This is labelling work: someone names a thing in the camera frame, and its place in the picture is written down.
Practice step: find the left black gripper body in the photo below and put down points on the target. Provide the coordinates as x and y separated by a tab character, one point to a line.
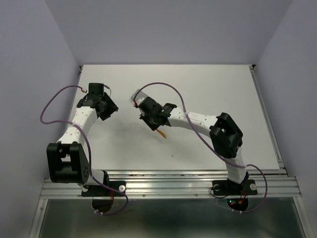
109	106

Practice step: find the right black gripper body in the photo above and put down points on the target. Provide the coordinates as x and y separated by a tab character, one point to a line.
149	120

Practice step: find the orange plastic fork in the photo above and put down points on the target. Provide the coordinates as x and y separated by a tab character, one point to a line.
161	133

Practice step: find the grey cloth napkin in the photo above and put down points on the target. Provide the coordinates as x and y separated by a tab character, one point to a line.
137	95

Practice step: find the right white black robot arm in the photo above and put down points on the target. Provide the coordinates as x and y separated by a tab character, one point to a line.
225	135

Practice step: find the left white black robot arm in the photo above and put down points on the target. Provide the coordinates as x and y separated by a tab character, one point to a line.
69	159

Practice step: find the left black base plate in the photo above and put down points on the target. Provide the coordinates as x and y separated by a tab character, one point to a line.
99	191

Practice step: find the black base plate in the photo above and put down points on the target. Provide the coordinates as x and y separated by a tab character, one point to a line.
229	188
99	191

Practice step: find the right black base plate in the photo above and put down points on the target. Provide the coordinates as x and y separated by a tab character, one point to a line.
229	188

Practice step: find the aluminium rail frame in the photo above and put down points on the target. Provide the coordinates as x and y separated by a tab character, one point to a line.
156	196

